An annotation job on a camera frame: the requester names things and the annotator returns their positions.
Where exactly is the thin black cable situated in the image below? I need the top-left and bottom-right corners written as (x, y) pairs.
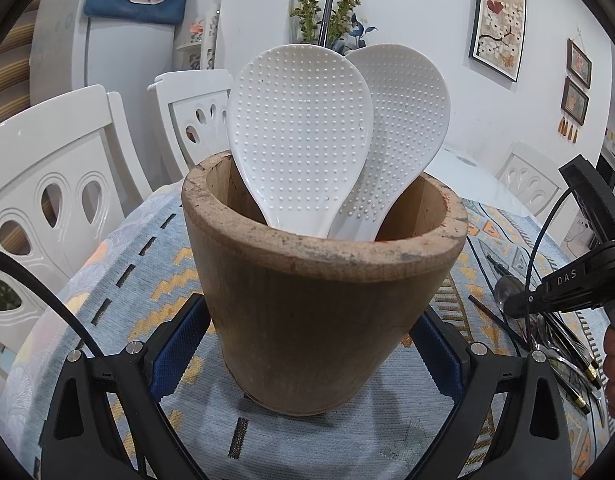
top-left (523, 180), bottom-right (581, 348)

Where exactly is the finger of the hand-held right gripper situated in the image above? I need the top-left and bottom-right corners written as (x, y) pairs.
top-left (504, 242), bottom-right (615, 318)

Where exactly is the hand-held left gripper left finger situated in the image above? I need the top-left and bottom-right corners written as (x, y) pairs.
top-left (40, 292), bottom-right (213, 480)

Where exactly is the white dining chair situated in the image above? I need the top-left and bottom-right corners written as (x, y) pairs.
top-left (495, 141), bottom-right (563, 216)
top-left (0, 85), bottom-right (153, 396)
top-left (148, 70), bottom-right (233, 183)

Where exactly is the white rice paddle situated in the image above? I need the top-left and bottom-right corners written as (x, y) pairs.
top-left (327, 43), bottom-right (451, 242)
top-left (226, 43), bottom-right (375, 237)

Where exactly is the blue flower bunch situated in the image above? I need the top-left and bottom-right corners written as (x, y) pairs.
top-left (337, 12), bottom-right (378, 56)

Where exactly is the large framed floral picture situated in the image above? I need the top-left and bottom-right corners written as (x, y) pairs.
top-left (468, 0), bottom-right (527, 82)

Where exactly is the white wall shelf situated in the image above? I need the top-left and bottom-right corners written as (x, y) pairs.
top-left (176, 2), bottom-right (221, 71)

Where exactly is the white refrigerator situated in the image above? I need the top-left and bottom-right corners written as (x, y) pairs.
top-left (30, 0), bottom-right (188, 111)

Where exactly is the brown striped curtain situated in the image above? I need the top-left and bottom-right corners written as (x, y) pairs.
top-left (0, 0), bottom-right (38, 131)

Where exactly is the patterned blue tablecloth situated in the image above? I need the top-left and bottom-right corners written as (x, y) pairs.
top-left (2, 182), bottom-right (615, 480)

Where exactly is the thick black cable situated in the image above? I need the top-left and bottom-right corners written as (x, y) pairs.
top-left (0, 245), bottom-right (153, 480)

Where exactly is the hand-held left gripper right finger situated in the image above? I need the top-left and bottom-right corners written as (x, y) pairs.
top-left (410, 307), bottom-right (573, 480)

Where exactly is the wooden utensil holder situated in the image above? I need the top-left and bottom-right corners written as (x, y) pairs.
top-left (182, 154), bottom-right (468, 417)

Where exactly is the black chopstick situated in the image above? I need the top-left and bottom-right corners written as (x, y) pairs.
top-left (487, 260), bottom-right (591, 414)
top-left (469, 295), bottom-right (527, 347)
top-left (486, 254), bottom-right (604, 390)
top-left (315, 0), bottom-right (335, 47)

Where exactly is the glass vase with flowers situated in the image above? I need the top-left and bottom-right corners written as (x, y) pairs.
top-left (290, 0), bottom-right (361, 46)

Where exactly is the small framed picture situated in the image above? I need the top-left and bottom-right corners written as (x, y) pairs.
top-left (566, 38), bottom-right (593, 89)
top-left (561, 76), bottom-right (589, 127)

